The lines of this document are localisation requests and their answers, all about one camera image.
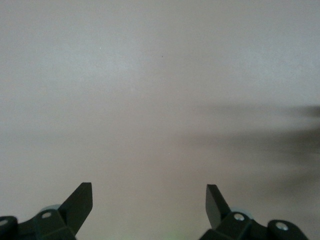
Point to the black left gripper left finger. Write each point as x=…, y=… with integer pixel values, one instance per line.
x=75, y=210

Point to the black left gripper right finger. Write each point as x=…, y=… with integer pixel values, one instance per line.
x=217, y=210

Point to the brown table cover cloth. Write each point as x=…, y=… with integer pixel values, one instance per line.
x=160, y=75

